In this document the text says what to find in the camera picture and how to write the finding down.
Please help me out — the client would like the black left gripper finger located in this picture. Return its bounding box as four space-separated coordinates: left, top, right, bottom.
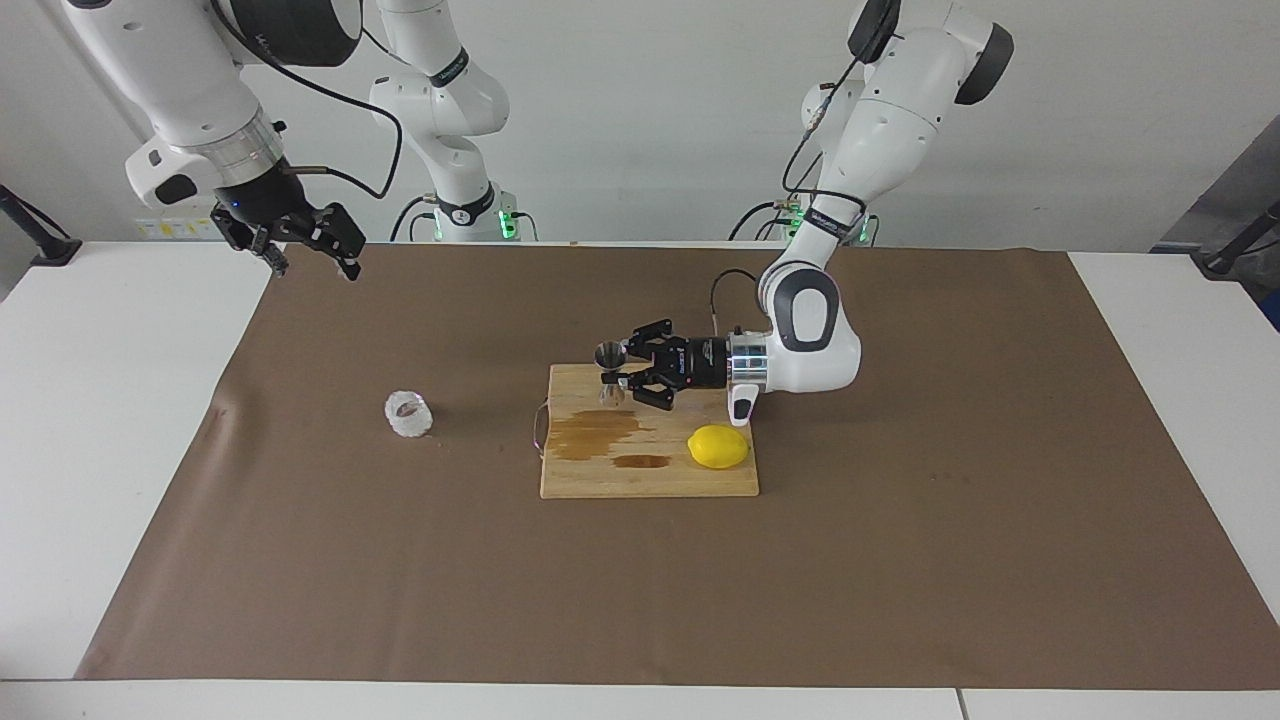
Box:
602 362 676 411
622 319 675 359

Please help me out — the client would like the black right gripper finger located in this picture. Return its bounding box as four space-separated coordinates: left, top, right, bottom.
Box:
212 208 291 278
290 203 367 281

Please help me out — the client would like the steel cocktail jigger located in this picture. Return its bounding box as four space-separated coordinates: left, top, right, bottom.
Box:
594 342 629 411

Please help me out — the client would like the clear textured glass cup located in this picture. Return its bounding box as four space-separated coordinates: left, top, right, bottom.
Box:
384 390 435 441

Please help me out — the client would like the yellow lemon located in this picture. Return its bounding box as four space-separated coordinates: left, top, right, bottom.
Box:
687 424 751 471

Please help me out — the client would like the wooden cutting board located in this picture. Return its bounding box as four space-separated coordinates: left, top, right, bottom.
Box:
532 362 761 499

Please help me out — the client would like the black clamp stand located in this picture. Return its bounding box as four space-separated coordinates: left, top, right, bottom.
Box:
0 183 83 267
1195 200 1280 281

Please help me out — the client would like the brown paper table mat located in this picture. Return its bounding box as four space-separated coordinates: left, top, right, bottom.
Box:
75 243 1280 691

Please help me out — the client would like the black base power cable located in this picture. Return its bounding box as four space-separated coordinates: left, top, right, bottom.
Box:
390 195 441 243
728 200 801 241

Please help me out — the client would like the white wall socket strip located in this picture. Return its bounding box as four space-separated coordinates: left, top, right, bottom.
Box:
135 213 223 243

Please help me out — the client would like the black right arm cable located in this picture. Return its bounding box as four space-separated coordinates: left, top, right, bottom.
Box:
205 0 406 201

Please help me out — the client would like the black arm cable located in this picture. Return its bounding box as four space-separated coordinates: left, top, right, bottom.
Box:
205 0 406 201
708 50 871 336

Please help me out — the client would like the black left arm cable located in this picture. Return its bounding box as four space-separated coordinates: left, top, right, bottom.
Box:
708 50 871 336

